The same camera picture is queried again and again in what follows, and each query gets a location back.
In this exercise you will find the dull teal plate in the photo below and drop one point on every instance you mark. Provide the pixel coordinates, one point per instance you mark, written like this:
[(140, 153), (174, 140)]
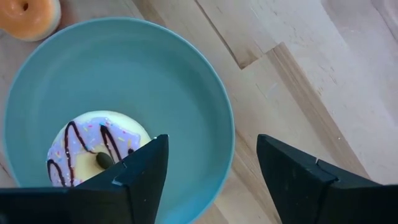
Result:
[(140, 77)]

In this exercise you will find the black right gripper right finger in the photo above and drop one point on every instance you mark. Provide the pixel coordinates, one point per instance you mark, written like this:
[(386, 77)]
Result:
[(292, 186)]

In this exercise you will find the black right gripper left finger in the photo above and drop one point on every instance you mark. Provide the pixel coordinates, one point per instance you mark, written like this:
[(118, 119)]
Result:
[(143, 180)]

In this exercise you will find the orange glazed donut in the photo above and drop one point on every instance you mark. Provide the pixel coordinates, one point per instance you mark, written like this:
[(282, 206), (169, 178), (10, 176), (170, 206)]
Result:
[(28, 21)]

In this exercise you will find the purple iced donut chocolate drizzle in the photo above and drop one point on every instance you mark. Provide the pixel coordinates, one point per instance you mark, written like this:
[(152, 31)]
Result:
[(81, 137)]

